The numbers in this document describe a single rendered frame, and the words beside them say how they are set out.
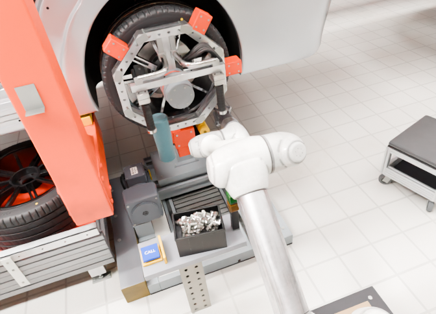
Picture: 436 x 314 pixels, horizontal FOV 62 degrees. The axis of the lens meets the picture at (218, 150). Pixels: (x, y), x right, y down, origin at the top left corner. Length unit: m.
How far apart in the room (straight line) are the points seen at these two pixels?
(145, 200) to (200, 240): 0.50
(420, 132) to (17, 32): 2.06
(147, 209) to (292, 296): 1.00
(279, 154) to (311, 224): 1.10
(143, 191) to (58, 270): 0.56
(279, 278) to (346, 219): 1.20
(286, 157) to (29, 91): 0.84
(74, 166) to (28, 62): 0.42
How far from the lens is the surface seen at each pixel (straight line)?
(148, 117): 1.61
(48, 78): 1.29
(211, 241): 1.47
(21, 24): 1.24
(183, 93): 1.68
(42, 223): 1.95
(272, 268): 1.09
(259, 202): 1.09
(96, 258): 1.98
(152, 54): 1.95
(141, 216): 1.90
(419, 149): 2.26
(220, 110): 1.69
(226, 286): 1.95
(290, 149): 1.12
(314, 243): 2.10
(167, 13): 1.77
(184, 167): 2.23
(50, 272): 2.03
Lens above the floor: 1.67
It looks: 39 degrees down
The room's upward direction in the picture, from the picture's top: 7 degrees counter-clockwise
